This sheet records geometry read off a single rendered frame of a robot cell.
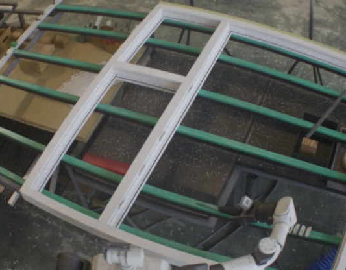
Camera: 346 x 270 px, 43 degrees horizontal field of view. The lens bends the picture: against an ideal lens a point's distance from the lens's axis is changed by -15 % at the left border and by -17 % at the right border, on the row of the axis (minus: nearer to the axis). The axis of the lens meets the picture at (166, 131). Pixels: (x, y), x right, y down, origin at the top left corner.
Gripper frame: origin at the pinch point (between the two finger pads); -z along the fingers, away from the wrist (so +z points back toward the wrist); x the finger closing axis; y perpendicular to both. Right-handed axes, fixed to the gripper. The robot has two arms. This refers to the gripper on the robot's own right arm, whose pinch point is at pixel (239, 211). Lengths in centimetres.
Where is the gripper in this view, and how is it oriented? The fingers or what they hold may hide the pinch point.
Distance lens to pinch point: 200.7
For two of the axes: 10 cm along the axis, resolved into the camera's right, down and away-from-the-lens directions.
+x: -4.2, 7.1, -5.6
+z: 7.7, -0.4, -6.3
